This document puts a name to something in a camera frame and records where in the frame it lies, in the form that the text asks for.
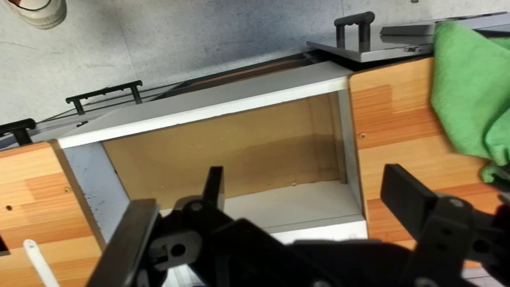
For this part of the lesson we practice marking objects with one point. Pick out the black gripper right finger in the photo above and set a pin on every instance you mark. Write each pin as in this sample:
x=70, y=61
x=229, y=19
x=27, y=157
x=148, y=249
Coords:
x=456, y=239

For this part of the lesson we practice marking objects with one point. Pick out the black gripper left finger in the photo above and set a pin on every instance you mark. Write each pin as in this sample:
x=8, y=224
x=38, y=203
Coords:
x=127, y=249

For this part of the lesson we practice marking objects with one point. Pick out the green microfibre towel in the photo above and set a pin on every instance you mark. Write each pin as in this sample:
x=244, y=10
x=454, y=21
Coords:
x=467, y=90

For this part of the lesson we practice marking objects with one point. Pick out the white flat stick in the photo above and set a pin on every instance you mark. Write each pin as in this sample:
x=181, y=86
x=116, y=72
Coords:
x=40, y=263

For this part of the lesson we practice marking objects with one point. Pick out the wooden countertop with hole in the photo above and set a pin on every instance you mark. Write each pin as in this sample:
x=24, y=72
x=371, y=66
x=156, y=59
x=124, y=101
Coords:
x=36, y=201

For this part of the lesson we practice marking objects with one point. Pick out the plain wooden countertop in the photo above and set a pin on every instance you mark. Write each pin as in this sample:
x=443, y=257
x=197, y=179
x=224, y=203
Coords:
x=392, y=133

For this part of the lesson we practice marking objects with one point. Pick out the white toy sink basin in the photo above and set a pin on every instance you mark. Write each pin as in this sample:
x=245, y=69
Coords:
x=212, y=106

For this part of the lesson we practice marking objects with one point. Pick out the white round container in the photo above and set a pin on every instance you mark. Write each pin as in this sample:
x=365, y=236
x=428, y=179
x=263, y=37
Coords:
x=41, y=10

